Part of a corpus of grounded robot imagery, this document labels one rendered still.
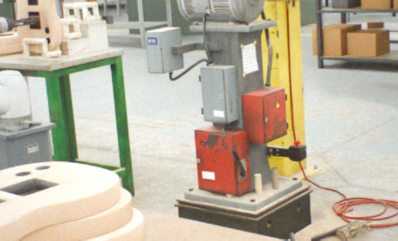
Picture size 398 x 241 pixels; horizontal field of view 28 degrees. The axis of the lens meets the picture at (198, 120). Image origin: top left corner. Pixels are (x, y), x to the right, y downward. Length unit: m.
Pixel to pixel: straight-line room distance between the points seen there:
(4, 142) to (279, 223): 1.38
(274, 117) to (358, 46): 5.22
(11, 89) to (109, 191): 2.26
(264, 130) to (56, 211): 2.29
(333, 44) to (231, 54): 5.33
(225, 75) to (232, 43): 0.16
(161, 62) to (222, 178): 0.63
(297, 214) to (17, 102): 1.50
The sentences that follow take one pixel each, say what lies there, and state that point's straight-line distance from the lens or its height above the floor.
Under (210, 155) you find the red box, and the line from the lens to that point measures 3.94.
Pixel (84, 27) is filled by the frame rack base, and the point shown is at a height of 1.08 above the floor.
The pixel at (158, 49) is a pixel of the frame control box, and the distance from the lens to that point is 3.84.
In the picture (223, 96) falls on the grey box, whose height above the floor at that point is 0.80.
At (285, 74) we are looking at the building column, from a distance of 4.99.
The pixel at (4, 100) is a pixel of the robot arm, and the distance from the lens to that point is 3.95.
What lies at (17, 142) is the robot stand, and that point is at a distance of 3.93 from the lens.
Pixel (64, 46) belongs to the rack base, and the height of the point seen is 0.99.
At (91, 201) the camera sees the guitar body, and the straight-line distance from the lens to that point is 1.70.
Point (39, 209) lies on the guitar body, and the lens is 1.66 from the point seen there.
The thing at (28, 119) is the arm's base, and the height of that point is 0.74.
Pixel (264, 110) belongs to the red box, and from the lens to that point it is 3.84.
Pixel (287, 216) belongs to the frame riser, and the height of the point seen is 0.15.
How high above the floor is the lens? 1.54
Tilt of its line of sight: 13 degrees down
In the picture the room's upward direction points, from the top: 4 degrees counter-clockwise
